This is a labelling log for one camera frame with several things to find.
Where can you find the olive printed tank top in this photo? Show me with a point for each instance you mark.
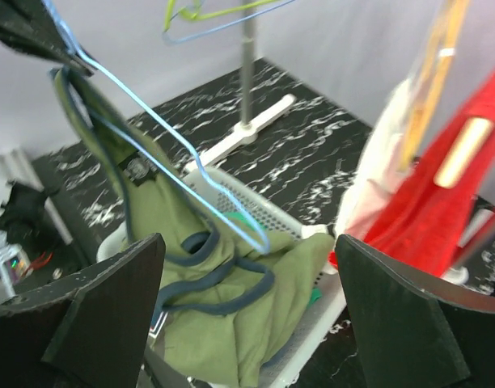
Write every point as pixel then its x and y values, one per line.
pixel 107 134

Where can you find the pink tank top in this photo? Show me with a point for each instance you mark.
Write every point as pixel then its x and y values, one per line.
pixel 377 178

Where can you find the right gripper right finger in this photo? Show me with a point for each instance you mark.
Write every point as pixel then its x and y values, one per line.
pixel 413 329

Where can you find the red tank top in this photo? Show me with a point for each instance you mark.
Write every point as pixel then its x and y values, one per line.
pixel 422 224

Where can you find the green tank top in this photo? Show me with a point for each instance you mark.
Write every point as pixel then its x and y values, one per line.
pixel 315 293

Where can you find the lime green hanger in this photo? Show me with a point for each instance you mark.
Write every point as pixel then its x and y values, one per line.
pixel 194 12

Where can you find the clothes rack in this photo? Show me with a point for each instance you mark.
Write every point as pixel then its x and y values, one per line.
pixel 245 132

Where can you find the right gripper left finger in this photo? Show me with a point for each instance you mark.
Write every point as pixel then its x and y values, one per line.
pixel 88 329

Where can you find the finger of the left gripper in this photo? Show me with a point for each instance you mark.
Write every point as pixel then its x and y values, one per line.
pixel 29 27

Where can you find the yellow hanger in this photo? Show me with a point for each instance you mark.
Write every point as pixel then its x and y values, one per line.
pixel 439 54

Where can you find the white wooden hanger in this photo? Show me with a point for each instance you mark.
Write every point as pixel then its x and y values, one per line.
pixel 472 136

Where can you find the light blue wire hanger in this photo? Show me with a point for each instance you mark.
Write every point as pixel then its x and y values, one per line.
pixel 246 16

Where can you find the black marble mat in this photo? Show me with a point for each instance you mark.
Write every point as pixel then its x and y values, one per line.
pixel 302 163

